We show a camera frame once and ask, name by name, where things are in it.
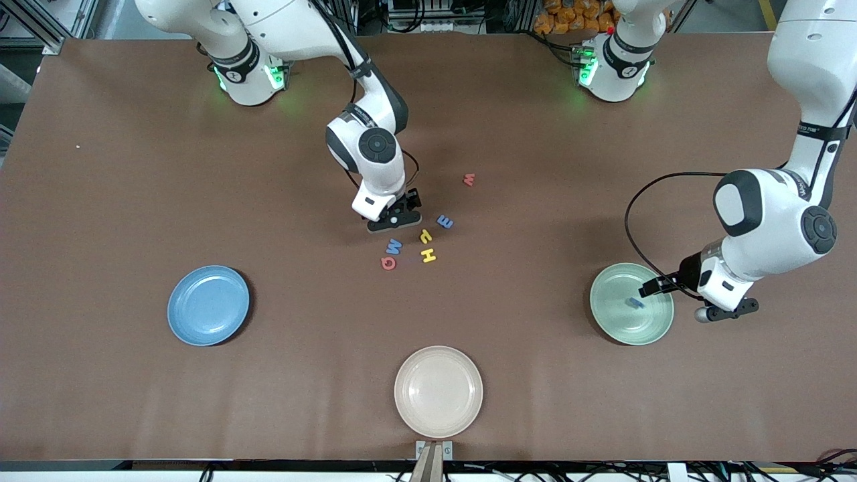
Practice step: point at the yellow foam letter H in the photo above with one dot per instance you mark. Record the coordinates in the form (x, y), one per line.
(428, 255)

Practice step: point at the blue foam lowercase letter g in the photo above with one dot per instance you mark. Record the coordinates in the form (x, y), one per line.
(634, 303)

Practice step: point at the grey metal equipment rack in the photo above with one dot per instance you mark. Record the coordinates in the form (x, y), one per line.
(428, 13)

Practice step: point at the red foam letter Q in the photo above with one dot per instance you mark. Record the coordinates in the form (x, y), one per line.
(383, 262)

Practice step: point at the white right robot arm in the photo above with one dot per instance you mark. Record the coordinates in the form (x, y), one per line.
(281, 27)

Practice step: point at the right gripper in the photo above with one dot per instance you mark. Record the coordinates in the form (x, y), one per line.
(409, 199)

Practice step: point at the aluminium frame post with bracket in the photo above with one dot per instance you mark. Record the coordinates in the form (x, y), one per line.
(53, 44)

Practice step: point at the blue foam uppercase letter W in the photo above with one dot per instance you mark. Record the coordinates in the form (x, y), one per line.
(394, 248)

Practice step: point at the white plug block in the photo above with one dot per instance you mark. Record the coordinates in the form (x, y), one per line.
(676, 473)

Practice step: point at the orange packaged goods pile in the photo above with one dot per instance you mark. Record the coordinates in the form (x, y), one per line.
(562, 17)

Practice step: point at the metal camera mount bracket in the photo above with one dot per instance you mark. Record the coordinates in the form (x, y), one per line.
(434, 462)

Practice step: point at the beige plastic plate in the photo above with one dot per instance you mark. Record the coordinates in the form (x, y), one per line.
(438, 391)

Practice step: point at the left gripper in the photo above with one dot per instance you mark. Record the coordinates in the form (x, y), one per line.
(687, 273)

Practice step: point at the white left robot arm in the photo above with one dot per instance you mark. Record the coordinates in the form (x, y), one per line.
(770, 221)

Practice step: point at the green plastic plate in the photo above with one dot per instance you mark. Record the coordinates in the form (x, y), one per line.
(616, 321)

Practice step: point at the blue plastic plate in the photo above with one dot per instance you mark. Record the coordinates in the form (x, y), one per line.
(208, 305)

